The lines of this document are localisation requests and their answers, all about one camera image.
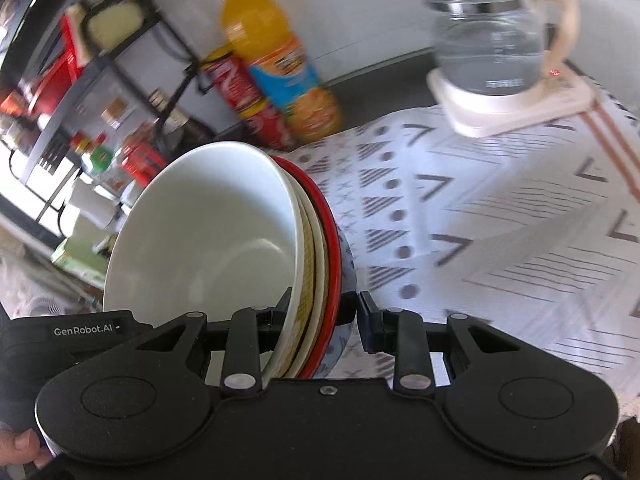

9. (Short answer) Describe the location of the red bowl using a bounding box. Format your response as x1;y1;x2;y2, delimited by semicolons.
272;155;342;379

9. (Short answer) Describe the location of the blue patterned bowl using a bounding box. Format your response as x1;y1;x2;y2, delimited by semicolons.
312;226;358;379

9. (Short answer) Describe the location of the large white bowl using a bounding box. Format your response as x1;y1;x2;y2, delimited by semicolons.
103;141;312;379

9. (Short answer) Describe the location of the white bowl yellow outside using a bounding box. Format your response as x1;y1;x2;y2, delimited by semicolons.
279;174;329;378

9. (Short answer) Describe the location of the person's left hand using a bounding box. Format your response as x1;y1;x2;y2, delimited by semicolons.
0;424;53;480

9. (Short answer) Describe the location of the green carton box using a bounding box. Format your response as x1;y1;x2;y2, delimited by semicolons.
51;214;118;290

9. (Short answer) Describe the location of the white cap bottle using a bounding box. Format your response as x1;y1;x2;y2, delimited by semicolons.
68;179;122;233

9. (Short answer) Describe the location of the patterned white table cloth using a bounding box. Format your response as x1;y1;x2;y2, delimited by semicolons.
288;88;639;417

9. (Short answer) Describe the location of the red cola can stack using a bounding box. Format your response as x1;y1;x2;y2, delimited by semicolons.
201;44;296;152

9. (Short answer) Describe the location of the green label sauce bottle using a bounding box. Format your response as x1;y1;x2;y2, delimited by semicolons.
70;131;114;177

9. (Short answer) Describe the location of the beige kettle base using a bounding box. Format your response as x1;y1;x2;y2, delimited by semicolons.
426;64;594;139

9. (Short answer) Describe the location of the red plastic basket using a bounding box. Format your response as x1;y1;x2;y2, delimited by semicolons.
28;6;91;116

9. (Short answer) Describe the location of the orange juice bottle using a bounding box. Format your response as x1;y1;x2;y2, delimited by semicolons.
220;0;342;143

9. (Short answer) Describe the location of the black metal rack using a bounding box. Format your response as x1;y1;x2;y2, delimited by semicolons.
1;0;232;249

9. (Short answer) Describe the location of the glass kettle beige handle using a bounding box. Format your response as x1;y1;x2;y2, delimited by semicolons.
424;0;580;96

